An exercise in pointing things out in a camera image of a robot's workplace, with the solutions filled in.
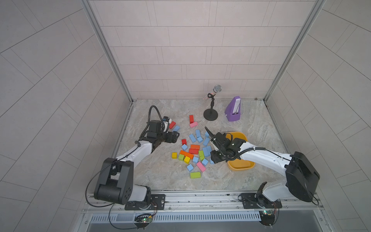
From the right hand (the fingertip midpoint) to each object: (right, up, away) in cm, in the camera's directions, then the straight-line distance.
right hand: (213, 158), depth 83 cm
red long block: (-11, +2, +6) cm, 13 cm away
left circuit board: (-35, -23, -18) cm, 45 cm away
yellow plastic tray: (+14, -3, -2) cm, 14 cm away
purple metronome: (+16, +28, +16) cm, 36 cm away
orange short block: (-10, +4, +8) cm, 14 cm away
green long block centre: (-7, +1, +3) cm, 8 cm away
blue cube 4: (-14, -5, -2) cm, 15 cm away
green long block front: (-11, -8, -4) cm, 15 cm away
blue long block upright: (-12, +10, +12) cm, 20 cm away
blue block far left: (-24, +15, +15) cm, 32 cm away
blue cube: (-7, +9, +8) cm, 14 cm away
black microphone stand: (+2, +25, +24) cm, 35 cm away
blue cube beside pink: (-5, -2, 0) cm, 5 cm away
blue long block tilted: (-8, +12, +12) cm, 19 cm away
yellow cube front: (-15, -1, 0) cm, 15 cm away
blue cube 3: (-11, -1, +1) cm, 11 cm away
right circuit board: (+24, -23, -15) cm, 37 cm away
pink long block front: (-7, -5, -1) cm, 9 cm away
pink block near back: (-12, +18, +19) cm, 28 cm away
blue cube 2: (-17, +5, +5) cm, 19 cm away
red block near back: (-13, +22, +20) cm, 32 cm away
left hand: (-23, +14, +7) cm, 28 cm away
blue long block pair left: (-4, +2, +6) cm, 7 cm away
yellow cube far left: (-23, +1, +2) cm, 23 cm away
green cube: (-19, 0, +1) cm, 19 cm away
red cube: (-18, +8, +8) cm, 21 cm away
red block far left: (-27, +18, +18) cm, 37 cm away
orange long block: (-16, +1, +4) cm, 17 cm away
